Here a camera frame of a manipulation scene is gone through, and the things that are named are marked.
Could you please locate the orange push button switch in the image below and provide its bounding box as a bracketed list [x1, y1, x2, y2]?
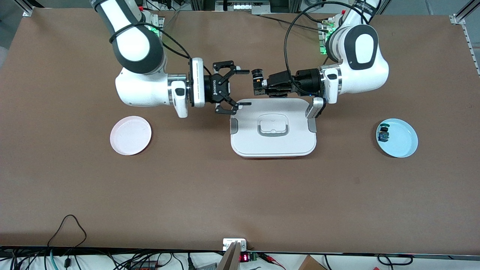
[251, 68, 265, 97]

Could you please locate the small white electronic box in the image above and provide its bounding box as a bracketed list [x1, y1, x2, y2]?
[223, 238, 247, 251]

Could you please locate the brown cardboard box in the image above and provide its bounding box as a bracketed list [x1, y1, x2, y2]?
[298, 255, 327, 270]

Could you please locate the metal rack with sockets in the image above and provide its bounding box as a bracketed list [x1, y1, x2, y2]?
[216, 0, 270, 15]

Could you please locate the pink round plate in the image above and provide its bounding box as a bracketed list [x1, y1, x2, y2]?
[110, 116, 152, 156]

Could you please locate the light blue round plate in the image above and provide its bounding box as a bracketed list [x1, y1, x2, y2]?
[376, 118, 419, 158]

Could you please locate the brown cardboard strip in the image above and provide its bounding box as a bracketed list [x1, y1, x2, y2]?
[217, 241, 241, 270]

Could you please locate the red black clip lead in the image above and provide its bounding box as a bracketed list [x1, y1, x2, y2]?
[259, 253, 287, 270]

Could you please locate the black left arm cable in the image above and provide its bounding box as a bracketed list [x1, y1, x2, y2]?
[284, 2, 372, 96]

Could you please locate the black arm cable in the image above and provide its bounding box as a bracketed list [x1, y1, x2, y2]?
[284, 2, 372, 96]
[111, 22, 212, 75]

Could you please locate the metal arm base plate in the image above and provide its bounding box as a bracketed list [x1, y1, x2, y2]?
[319, 21, 332, 56]
[144, 15, 165, 38]

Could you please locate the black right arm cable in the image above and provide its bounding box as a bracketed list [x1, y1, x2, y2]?
[111, 22, 212, 75]

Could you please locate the black cable on table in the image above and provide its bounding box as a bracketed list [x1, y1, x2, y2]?
[255, 14, 327, 30]

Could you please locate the aluminium frame profile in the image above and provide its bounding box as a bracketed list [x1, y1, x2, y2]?
[15, 0, 38, 17]
[449, 0, 480, 25]

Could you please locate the perforated metal rail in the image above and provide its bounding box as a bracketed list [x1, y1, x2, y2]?
[463, 23, 480, 75]

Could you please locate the thin black cable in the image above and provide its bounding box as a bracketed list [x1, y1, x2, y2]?
[377, 254, 413, 266]

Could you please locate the black looped cable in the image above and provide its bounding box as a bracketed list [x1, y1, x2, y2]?
[47, 214, 87, 250]

